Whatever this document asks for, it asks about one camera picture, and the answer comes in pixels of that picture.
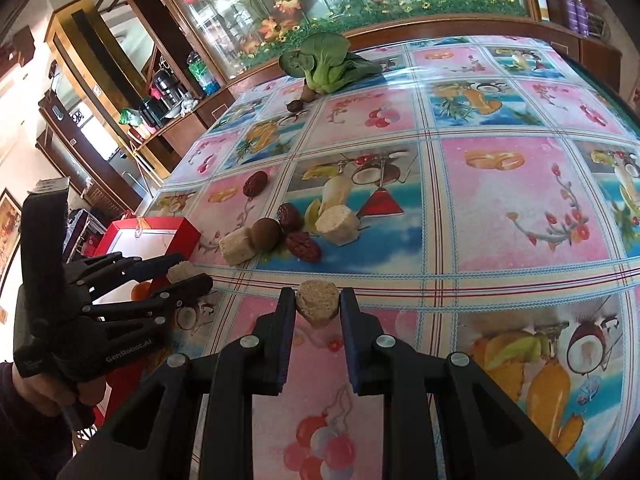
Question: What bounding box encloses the wooden partition cabinet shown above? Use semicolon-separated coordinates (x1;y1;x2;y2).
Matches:
102;0;624;187

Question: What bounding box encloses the green plastic bottle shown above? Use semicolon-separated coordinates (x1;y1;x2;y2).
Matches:
187;52;221;96

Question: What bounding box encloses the person's left hand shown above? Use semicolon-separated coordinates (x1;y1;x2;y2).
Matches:
11;366;107;418

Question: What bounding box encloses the tall black thermos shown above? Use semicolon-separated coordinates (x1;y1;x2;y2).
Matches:
152;70;177;111

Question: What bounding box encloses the short black jug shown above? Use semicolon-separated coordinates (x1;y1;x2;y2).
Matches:
139;97;164;129

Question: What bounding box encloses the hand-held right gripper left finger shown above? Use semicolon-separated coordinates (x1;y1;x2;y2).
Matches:
57;287;298;480

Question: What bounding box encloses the red white shallow tray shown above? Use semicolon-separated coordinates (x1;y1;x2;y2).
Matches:
82;216;202;426

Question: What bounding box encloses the brown kiwi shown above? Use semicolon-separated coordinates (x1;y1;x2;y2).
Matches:
250;217;282;251

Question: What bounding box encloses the printed plastic tablecloth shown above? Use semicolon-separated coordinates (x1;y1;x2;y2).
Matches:
145;35;640;480

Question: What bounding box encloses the person's left forearm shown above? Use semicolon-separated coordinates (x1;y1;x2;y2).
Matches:
0;360;78;480

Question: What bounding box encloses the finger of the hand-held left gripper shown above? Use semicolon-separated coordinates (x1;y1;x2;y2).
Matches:
62;253;187;291
80;273;214;331

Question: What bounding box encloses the green bok choy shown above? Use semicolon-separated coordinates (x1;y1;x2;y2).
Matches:
278;31;384;95

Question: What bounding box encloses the yellow green husk piece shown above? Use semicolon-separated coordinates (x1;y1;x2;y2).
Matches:
304;199;325;235

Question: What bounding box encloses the framed wall painting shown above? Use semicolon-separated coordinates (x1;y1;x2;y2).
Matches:
0;187;22;286

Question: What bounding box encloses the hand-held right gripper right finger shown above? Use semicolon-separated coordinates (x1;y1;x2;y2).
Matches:
340;287;581;480

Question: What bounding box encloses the white vegetable piece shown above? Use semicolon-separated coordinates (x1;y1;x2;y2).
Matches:
320;175;354;211

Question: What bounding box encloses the pale beige vegetable chunk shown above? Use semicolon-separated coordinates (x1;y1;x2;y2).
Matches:
166;260;194;284
218;227;257;266
296;280;342;330
315;205;362;247

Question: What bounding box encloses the wooden pillar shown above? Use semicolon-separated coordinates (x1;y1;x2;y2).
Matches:
44;0;168;181

